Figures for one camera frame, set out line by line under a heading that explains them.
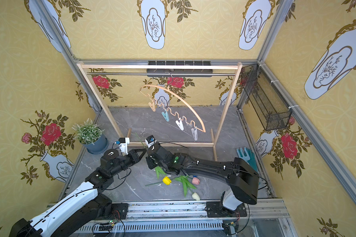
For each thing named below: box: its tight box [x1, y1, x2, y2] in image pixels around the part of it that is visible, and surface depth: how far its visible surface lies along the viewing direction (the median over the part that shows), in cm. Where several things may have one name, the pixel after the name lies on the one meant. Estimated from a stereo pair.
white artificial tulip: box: [180, 176, 201, 201], surface depth 82 cm
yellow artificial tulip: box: [144, 176, 172, 187], surface depth 75 cm
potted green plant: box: [71, 118, 109, 155], surface depth 87 cm
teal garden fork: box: [236, 147, 251, 166], surface depth 94 cm
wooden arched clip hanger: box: [139, 84, 207, 142], surface depth 76 cm
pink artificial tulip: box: [191, 176, 201, 186], surface depth 83 cm
